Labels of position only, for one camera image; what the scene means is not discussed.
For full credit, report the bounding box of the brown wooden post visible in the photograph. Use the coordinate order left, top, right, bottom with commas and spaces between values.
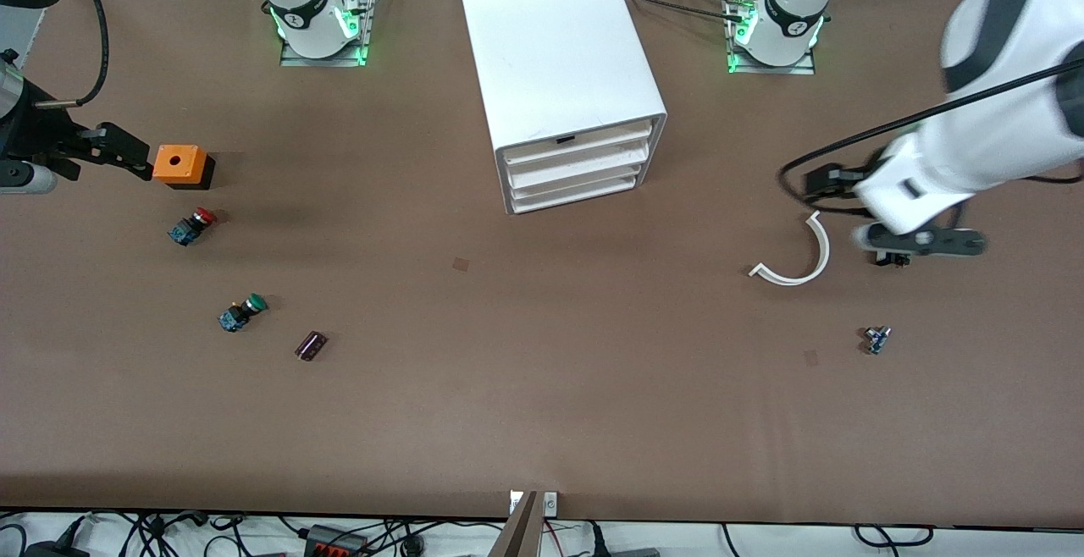
489, 491, 543, 557

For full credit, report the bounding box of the orange button enclosure box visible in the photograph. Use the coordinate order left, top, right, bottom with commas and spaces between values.
152, 145, 215, 190

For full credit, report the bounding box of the black power strip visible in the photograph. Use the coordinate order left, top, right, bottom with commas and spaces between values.
307, 525, 367, 557

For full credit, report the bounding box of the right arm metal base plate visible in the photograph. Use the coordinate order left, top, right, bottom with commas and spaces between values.
279, 0, 375, 68

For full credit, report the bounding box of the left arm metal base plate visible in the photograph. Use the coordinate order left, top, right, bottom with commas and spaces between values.
727, 0, 816, 76

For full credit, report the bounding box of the green push button switch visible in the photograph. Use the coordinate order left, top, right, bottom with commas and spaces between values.
218, 293, 268, 334

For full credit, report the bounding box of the red push button switch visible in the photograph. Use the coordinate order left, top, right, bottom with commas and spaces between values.
168, 208, 218, 246

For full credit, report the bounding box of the black base supply cable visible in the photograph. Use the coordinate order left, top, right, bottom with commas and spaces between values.
622, 0, 746, 23

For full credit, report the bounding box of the white curved plastic strip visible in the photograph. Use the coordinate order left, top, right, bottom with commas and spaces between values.
749, 210, 831, 287

